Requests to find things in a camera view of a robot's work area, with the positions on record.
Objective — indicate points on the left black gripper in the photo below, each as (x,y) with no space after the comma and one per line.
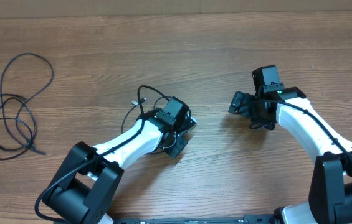
(174,151)

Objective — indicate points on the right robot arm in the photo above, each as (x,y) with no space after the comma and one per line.
(330,196)

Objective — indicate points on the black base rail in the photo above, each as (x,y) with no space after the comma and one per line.
(191,221)

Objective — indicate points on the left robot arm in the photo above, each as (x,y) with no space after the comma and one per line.
(84,185)

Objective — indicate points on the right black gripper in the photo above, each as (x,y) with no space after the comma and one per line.
(247,101)

